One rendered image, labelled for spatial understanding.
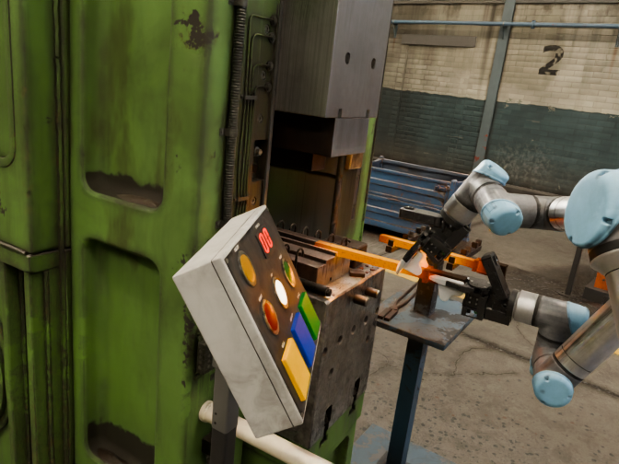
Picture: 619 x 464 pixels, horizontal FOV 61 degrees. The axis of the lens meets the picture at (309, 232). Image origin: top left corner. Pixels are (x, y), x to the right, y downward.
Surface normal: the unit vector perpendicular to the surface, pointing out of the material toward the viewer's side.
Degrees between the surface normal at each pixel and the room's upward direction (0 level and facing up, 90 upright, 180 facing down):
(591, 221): 84
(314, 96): 90
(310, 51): 90
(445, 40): 90
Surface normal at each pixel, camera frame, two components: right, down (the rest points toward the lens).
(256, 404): -0.10, 0.26
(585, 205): -0.98, -0.19
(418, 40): -0.65, 0.15
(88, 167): 0.79, 0.25
